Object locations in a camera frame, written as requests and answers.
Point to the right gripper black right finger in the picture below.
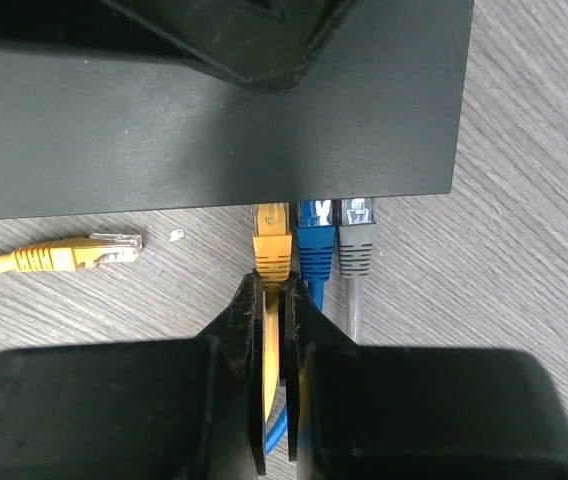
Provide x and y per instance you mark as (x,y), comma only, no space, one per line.
(398,412)

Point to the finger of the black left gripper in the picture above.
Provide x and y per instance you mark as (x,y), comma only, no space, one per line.
(261,46)

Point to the black network switch box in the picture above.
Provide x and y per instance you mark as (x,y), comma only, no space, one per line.
(87,127)

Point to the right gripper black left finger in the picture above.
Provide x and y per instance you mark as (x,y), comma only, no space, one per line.
(189,408)

